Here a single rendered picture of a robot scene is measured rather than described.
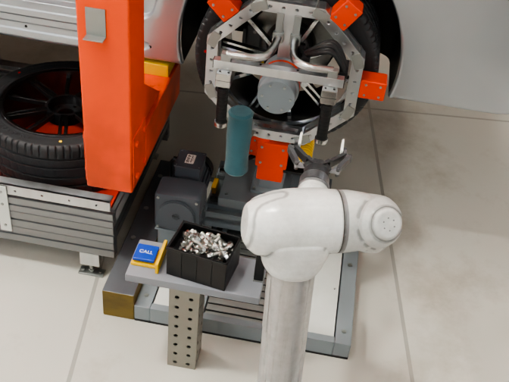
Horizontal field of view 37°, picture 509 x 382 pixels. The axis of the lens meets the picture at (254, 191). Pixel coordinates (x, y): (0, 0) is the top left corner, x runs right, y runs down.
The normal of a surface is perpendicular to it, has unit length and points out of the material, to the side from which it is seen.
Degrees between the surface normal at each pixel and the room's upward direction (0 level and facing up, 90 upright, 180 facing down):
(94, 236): 90
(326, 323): 0
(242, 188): 0
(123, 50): 90
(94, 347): 0
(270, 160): 90
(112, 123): 90
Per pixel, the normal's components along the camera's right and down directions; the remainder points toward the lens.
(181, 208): -0.16, 0.61
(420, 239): 0.09, -0.78
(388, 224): 0.32, 0.04
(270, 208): -0.20, -0.47
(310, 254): 0.17, 0.58
